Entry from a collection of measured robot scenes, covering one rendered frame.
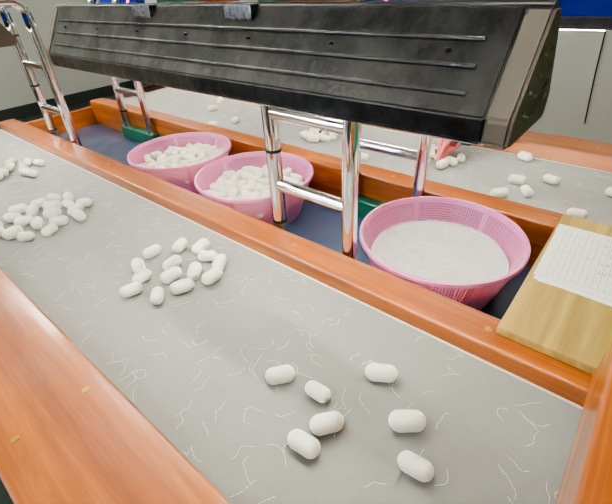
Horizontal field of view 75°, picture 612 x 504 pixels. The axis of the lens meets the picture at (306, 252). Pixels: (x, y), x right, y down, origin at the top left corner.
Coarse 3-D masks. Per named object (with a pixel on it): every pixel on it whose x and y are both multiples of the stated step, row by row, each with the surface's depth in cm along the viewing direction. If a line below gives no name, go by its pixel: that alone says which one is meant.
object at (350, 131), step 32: (160, 0) 42; (192, 0) 44; (224, 0) 47; (256, 0) 33; (288, 0) 36; (320, 0) 39; (352, 0) 42; (320, 128) 55; (352, 128) 51; (352, 160) 54; (288, 192) 65; (320, 192) 62; (352, 192) 57; (352, 224) 60; (352, 256) 63
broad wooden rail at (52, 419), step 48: (0, 288) 60; (0, 336) 51; (48, 336) 51; (0, 384) 45; (48, 384) 45; (96, 384) 44; (0, 432) 40; (48, 432) 40; (96, 432) 40; (144, 432) 39; (48, 480) 36; (96, 480) 36; (144, 480) 36; (192, 480) 35
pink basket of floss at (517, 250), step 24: (384, 216) 75; (432, 216) 77; (456, 216) 75; (480, 216) 72; (504, 216) 69; (360, 240) 65; (504, 240) 68; (528, 240) 62; (384, 264) 59; (432, 288) 57; (456, 288) 55; (480, 288) 56
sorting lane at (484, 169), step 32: (160, 96) 166; (192, 96) 164; (256, 128) 125; (288, 128) 123; (384, 160) 99; (480, 160) 96; (512, 160) 95; (544, 160) 94; (480, 192) 83; (512, 192) 82; (544, 192) 81; (576, 192) 81; (608, 224) 71
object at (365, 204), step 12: (360, 0) 67; (360, 132) 80; (360, 144) 81; (372, 144) 79; (384, 144) 78; (420, 144) 72; (360, 156) 83; (396, 156) 77; (408, 156) 75; (420, 156) 73; (360, 168) 85; (420, 168) 74; (420, 180) 76; (420, 192) 77; (360, 204) 87; (372, 204) 86; (360, 216) 89; (408, 216) 81
